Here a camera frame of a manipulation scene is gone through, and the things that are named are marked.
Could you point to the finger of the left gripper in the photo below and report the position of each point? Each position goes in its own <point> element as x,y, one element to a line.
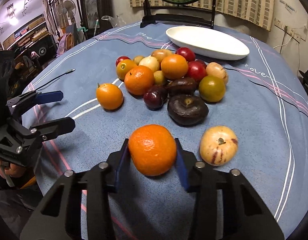
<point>24,102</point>
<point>52,129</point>

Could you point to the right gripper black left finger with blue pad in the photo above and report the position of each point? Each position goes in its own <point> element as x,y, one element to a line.
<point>58,215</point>

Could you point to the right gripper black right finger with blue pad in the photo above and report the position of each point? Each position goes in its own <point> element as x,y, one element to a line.
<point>226,205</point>

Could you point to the small orange with stem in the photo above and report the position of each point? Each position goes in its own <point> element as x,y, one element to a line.
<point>109,96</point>

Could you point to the pale red-streaked round fruit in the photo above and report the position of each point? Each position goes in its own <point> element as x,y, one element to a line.
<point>219,144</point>

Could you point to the rough-skinned orange mandarin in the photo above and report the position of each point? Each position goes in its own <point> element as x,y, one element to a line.
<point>139,80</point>

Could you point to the large orange mandarin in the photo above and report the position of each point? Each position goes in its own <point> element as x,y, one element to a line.
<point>152,149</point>

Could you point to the dark purple plum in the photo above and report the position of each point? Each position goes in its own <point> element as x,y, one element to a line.
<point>155,97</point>

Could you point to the large dark purple fruit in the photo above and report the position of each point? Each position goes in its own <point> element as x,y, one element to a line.
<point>187,110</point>

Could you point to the green-yellow round fruit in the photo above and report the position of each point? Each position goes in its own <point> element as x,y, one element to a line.
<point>212,89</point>

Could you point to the dark brown oblong fruit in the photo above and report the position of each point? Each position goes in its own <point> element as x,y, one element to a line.
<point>185,85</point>

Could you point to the orange fruit green navel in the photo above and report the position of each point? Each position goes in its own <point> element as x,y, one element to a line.
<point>124,67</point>

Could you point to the person's left hand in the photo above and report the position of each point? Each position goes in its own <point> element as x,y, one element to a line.
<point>13,171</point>

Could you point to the wooden shelf unit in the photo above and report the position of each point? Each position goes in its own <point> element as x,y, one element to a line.
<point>32,37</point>

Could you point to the standing electric fan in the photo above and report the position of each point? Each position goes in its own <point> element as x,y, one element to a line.
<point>67,9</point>

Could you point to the small tan fruit back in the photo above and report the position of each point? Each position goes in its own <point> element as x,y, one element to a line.
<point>137,59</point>

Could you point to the small yellow-green fruit centre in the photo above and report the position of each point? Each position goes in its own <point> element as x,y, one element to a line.
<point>159,78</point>

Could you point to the pale yellow round fruit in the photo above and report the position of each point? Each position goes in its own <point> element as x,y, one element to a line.
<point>150,62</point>

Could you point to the dark framed cabinet door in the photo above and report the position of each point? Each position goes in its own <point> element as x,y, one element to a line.
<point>92,12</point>

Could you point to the tan fruit top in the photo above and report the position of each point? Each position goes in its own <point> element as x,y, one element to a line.
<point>160,54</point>

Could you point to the smooth orange centre fruit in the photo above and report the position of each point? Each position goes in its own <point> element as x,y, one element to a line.
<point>174,67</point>

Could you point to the pale tan oval fruit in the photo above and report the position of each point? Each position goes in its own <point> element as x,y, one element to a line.
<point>215,69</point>

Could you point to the red plum right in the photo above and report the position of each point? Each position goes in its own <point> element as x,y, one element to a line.
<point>196,70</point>

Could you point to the red plum top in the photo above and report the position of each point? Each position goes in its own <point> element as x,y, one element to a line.
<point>186,53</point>

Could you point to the small dark red plum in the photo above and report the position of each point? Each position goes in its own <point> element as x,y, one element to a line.
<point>201,62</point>

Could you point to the white oval plate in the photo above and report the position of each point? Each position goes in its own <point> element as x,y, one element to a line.
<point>208,42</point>

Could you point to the wall power strip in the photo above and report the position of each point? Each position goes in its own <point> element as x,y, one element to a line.
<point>298,33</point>

